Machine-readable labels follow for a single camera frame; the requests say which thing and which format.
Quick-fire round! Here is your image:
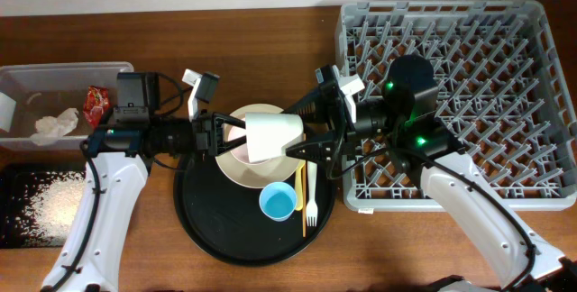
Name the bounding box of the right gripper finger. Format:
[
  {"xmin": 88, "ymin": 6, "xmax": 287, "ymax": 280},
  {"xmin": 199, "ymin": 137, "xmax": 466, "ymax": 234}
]
[
  {"xmin": 285, "ymin": 131, "xmax": 356, "ymax": 162},
  {"xmin": 282, "ymin": 87, "xmax": 336, "ymax": 124}
]

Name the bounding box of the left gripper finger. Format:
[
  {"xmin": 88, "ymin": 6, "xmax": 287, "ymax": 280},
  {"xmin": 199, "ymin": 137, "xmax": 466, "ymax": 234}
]
[
  {"xmin": 215, "ymin": 136, "xmax": 246, "ymax": 156},
  {"xmin": 212, "ymin": 113, "xmax": 245, "ymax": 129}
]

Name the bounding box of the small pink plate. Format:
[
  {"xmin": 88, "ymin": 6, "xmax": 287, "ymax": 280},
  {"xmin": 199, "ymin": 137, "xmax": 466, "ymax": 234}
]
[{"xmin": 226, "ymin": 123, "xmax": 253, "ymax": 166}]

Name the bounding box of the white cup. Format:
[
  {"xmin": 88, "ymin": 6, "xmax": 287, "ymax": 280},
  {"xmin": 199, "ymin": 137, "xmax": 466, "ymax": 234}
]
[{"xmin": 245, "ymin": 113, "xmax": 304, "ymax": 163}]

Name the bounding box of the red snack wrapper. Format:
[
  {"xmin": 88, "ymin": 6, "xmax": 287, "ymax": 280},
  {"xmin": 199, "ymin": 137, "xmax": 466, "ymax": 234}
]
[{"xmin": 83, "ymin": 86, "xmax": 110, "ymax": 128}]

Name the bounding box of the white napkin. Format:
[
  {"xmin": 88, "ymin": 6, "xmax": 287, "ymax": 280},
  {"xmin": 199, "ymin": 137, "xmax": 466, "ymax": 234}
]
[{"xmin": 30, "ymin": 108, "xmax": 78, "ymax": 146}]

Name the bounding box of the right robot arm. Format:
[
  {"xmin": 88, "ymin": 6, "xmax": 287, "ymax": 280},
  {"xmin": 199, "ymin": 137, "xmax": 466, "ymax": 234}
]
[{"xmin": 286, "ymin": 55, "xmax": 576, "ymax": 291}]

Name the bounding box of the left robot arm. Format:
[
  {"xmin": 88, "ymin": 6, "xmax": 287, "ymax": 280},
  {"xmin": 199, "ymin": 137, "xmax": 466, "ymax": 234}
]
[{"xmin": 41, "ymin": 69, "xmax": 244, "ymax": 291}]

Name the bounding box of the grey dishwasher rack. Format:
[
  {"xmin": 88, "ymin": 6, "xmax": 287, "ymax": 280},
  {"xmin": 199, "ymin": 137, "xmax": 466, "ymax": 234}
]
[{"xmin": 335, "ymin": 1, "xmax": 576, "ymax": 211}]

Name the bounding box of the clear plastic waste bin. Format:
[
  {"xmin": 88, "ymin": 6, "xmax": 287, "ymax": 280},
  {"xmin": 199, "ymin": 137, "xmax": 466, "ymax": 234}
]
[{"xmin": 1, "ymin": 62, "xmax": 133, "ymax": 151}]

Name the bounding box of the orange chopstick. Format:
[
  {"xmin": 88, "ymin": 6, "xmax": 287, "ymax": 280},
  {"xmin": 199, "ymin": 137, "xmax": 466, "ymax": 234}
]
[{"xmin": 299, "ymin": 160, "xmax": 307, "ymax": 238}]

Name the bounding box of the large beige plate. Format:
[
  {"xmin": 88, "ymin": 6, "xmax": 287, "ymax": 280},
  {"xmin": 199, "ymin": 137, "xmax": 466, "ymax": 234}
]
[{"xmin": 215, "ymin": 104, "xmax": 300, "ymax": 188}]

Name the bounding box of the white plastic fork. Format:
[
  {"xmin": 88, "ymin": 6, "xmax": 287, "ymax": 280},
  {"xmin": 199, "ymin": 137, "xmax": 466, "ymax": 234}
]
[{"xmin": 306, "ymin": 161, "xmax": 318, "ymax": 227}]

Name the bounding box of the blue cup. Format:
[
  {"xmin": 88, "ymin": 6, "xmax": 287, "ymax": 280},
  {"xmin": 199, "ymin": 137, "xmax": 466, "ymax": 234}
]
[{"xmin": 259, "ymin": 182, "xmax": 297, "ymax": 222}]

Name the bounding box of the round black serving tray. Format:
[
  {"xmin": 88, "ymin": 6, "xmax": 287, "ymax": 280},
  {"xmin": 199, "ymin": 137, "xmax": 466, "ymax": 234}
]
[{"xmin": 173, "ymin": 154, "xmax": 337, "ymax": 267}]

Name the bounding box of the white rice pile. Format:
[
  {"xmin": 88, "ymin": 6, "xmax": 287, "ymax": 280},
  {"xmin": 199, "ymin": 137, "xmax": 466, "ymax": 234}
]
[{"xmin": 2, "ymin": 171, "xmax": 85, "ymax": 248}]

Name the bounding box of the white label on bin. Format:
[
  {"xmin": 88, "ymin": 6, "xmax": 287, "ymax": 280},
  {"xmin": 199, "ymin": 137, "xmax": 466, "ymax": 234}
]
[{"xmin": 0, "ymin": 93, "xmax": 16, "ymax": 132}]

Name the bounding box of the black rectangular tray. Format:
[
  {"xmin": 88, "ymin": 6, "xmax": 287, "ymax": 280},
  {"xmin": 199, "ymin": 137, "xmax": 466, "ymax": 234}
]
[{"xmin": 1, "ymin": 162, "xmax": 86, "ymax": 249}]

